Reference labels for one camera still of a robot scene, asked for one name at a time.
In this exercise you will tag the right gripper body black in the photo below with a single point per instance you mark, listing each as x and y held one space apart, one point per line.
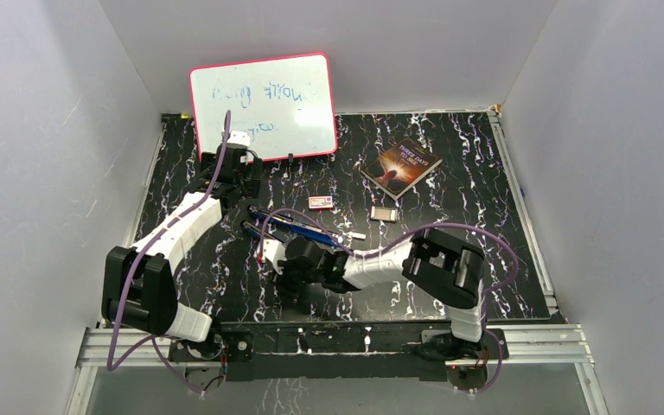
293 277

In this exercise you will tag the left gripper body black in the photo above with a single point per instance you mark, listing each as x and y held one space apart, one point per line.
208 162

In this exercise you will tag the small red staple box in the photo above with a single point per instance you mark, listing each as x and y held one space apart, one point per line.
320 202

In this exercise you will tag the whiteboard with pink frame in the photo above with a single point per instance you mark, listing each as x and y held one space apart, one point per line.
285 105

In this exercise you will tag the staple box tray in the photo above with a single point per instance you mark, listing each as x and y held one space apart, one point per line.
384 214

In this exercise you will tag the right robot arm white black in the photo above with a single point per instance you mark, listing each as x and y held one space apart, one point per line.
445 267

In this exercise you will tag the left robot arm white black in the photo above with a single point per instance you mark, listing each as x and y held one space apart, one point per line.
139 284

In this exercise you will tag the paperback book orange cover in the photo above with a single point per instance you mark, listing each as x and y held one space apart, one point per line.
400 168

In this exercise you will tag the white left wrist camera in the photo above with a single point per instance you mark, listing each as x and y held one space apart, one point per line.
239 138

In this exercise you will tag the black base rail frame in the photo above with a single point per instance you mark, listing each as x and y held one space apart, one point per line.
247 351

